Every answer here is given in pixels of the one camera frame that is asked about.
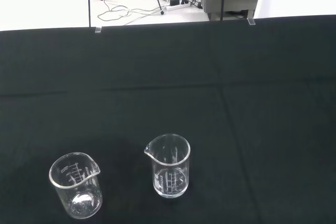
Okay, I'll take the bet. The black cloth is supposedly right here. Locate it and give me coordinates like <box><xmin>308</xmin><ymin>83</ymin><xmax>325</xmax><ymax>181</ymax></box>
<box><xmin>0</xmin><ymin>14</ymin><xmax>336</xmax><ymax>224</ymax></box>

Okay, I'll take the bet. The white power strip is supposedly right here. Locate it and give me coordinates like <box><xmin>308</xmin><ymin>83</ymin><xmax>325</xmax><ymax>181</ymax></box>
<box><xmin>165</xmin><ymin>0</ymin><xmax>191</xmax><ymax>12</ymax></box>

